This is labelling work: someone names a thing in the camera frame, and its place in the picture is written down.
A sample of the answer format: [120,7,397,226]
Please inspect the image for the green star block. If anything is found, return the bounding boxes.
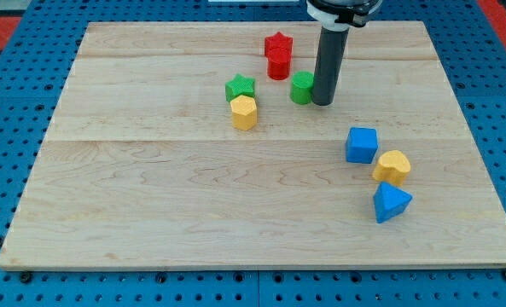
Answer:
[224,73,255,102]

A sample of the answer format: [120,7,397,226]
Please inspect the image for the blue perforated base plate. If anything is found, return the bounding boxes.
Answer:
[0,1,506,306]

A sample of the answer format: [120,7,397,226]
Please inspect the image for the red star block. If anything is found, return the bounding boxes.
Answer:
[264,32,294,56]

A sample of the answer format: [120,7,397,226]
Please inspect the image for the yellow hexagon block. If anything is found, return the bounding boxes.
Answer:
[230,96,258,130]

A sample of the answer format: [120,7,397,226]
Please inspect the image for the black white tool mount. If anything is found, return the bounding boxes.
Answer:
[305,0,382,32]

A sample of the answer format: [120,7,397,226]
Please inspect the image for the green cylinder block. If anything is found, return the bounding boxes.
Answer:
[290,71,314,105]

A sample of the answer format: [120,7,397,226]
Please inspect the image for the yellow heart block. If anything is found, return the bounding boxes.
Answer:
[372,150,411,187]

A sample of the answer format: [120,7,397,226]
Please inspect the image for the red cylinder block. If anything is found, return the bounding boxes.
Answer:
[266,48,292,80]

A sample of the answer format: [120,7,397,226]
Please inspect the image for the blue cube block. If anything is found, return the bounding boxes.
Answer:
[346,127,378,164]

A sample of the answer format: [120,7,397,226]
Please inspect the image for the wooden board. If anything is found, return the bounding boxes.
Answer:
[0,21,506,271]

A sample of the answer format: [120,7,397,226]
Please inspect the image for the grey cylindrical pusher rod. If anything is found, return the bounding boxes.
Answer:
[311,27,349,106]

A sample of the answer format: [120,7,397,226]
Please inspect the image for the blue triangle block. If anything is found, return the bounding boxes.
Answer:
[373,182,413,223]

